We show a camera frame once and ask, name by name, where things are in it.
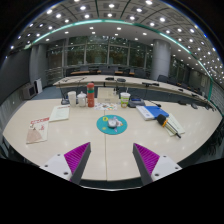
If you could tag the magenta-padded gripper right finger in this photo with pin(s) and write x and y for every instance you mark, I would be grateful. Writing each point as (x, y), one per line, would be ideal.
(146, 160)

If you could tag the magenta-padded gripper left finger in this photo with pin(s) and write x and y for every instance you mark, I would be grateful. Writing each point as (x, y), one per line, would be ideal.
(77, 158)

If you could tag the silver computer mouse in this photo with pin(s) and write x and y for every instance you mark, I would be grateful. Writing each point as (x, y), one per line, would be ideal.
(112, 123)

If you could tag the round teal cartoon mouse pad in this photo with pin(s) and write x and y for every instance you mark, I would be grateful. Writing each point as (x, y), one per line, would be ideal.
(101, 126)

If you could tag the blue and white book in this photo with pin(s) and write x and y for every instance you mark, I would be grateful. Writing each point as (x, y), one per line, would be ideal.
(151, 112)

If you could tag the red and white magazine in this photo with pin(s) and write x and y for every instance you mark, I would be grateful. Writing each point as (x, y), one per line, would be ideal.
(38, 130)

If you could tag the cream booklet with red header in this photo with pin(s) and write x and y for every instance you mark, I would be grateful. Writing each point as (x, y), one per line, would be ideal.
(60, 113)

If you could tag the black gooseneck desk microphone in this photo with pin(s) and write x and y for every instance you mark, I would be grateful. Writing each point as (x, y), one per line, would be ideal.
(65, 101)
(135, 102)

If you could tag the white lidded mug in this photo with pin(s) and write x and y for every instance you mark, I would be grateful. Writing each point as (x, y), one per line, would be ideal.
(81, 100)

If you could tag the colourful sticker sheet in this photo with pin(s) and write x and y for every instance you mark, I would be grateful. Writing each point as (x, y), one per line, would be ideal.
(105, 106)

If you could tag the red bottle with green band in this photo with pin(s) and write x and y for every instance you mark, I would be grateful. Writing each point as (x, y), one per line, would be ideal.
(90, 96)

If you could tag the green and white paper cup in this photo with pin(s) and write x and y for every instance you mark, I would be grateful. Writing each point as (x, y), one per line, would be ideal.
(125, 100)

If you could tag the white cardboard box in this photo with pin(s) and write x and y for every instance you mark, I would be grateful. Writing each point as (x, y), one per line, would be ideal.
(107, 96)

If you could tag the long curved conference table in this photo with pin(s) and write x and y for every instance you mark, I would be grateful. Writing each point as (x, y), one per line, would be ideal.
(133, 81)

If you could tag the white floor appliance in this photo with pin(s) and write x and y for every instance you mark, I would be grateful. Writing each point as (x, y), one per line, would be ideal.
(39, 86)

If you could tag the group of dark office chairs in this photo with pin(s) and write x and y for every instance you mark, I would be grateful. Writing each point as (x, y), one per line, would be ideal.
(140, 72)

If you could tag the group of ceiling lights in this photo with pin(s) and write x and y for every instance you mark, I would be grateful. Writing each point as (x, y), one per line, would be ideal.
(110, 15)

